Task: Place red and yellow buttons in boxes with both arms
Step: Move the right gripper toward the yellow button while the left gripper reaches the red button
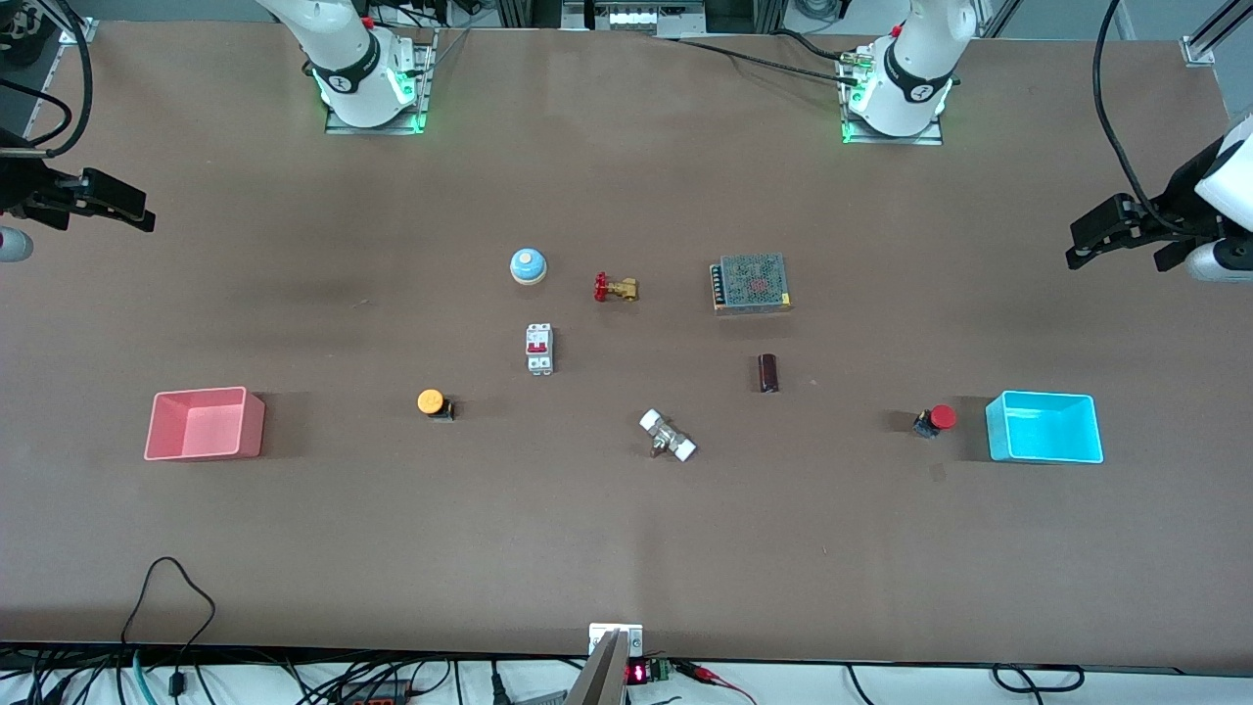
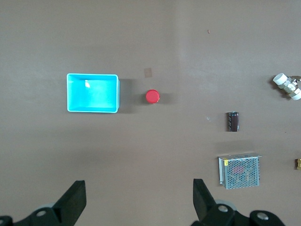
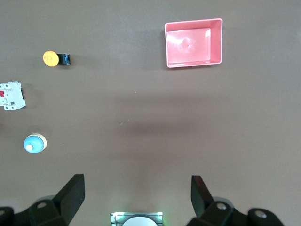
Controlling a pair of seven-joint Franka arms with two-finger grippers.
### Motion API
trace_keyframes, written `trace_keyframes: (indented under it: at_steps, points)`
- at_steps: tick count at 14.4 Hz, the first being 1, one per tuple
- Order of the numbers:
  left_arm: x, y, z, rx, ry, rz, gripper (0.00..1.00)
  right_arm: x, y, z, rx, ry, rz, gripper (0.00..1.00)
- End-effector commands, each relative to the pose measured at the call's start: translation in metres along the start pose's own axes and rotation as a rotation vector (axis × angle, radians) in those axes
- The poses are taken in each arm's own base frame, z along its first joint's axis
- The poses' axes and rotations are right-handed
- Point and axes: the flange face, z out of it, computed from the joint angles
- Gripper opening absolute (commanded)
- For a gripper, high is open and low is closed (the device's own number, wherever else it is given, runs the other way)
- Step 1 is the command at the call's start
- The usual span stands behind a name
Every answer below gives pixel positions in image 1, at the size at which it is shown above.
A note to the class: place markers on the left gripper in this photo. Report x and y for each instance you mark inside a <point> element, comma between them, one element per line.
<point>1178,205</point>

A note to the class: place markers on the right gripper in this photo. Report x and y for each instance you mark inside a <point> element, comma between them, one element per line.
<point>22,183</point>

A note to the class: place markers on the red push button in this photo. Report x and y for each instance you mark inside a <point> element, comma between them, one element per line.
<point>941,417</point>

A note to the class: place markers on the yellow push button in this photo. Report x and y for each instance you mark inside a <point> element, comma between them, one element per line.
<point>431,401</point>

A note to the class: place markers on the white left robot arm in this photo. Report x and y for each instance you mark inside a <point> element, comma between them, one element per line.
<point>910,83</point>

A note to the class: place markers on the cyan plastic box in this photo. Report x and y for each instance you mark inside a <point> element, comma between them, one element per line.
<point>1045,429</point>

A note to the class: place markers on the pink plastic box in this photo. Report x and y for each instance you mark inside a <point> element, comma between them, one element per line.
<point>201,426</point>

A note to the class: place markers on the metal mesh power supply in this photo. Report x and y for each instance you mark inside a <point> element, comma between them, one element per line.
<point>752,282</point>

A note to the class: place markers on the brown cylindrical capacitor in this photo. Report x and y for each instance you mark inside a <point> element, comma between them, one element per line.
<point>768,373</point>

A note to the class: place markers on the blue dome bell button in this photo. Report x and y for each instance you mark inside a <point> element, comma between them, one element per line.
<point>528,264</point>

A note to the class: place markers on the white circuit breaker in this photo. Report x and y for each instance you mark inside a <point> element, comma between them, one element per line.
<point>539,348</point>

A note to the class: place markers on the silver fitting with white caps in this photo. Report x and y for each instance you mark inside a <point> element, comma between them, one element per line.
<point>669,437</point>

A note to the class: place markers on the red digit display module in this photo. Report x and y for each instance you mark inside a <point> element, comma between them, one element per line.
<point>638,673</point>

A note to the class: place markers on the aluminium frame profile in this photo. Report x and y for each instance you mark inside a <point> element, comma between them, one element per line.
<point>1209,39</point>
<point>78,29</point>

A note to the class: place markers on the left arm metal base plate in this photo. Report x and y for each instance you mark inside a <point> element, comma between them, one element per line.
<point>938,135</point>

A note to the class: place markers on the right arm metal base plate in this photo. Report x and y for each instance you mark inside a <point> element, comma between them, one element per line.
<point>423,88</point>

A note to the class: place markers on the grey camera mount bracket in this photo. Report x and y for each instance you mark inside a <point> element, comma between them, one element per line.
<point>612,641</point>

